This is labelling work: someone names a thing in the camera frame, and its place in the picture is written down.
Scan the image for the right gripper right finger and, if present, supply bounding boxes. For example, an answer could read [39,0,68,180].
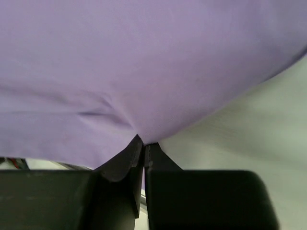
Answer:
[144,143,279,230]

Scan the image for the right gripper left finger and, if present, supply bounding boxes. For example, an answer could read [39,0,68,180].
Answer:
[0,136,144,230]

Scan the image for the purple t shirt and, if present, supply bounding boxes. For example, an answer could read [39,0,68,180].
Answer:
[0,0,307,190]

